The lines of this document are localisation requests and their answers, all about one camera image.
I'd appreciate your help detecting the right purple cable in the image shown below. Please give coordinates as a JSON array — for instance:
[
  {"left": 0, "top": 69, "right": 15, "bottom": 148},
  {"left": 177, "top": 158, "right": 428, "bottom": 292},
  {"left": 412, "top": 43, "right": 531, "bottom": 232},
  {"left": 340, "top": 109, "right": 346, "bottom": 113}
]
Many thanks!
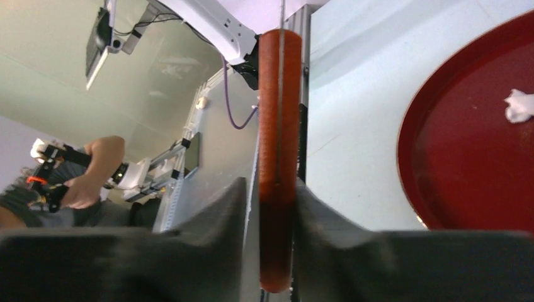
[{"left": 221, "top": 56, "right": 259, "bottom": 131}]

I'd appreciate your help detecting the white dough ball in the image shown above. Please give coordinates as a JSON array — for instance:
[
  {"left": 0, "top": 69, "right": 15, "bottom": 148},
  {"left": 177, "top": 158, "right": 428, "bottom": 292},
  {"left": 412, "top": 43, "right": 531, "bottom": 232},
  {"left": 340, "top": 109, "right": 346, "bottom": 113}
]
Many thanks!
[{"left": 504, "top": 89, "right": 533, "bottom": 123}]

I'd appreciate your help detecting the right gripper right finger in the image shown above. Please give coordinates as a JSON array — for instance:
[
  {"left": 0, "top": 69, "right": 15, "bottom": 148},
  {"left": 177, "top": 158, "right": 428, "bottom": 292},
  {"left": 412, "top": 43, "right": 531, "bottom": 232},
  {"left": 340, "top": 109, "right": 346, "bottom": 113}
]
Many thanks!
[{"left": 295, "top": 182, "right": 533, "bottom": 301}]

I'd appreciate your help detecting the round red plate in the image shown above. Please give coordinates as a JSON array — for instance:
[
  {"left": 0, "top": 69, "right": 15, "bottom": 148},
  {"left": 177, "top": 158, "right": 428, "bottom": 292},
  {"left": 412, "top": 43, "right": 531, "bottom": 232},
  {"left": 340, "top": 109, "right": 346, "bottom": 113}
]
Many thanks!
[{"left": 397, "top": 11, "right": 533, "bottom": 232}]

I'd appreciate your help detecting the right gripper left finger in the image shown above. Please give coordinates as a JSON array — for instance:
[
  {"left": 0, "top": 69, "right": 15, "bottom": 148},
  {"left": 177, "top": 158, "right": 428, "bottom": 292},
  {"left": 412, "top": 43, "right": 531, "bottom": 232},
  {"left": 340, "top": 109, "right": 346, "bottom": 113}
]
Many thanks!
[{"left": 1, "top": 177, "right": 247, "bottom": 301}]

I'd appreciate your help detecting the person in background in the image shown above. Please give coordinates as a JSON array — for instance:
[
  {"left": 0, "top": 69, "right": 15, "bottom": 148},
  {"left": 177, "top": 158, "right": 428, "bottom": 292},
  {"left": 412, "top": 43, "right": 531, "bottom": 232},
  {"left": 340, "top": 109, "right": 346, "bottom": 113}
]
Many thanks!
[{"left": 1, "top": 136, "right": 161, "bottom": 230}]

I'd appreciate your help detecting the background monitor on stand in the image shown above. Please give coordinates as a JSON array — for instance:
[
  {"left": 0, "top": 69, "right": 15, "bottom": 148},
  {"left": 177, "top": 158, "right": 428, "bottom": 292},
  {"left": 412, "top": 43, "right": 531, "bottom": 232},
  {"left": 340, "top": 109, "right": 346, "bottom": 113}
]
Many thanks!
[{"left": 85, "top": 0, "right": 122, "bottom": 91}]

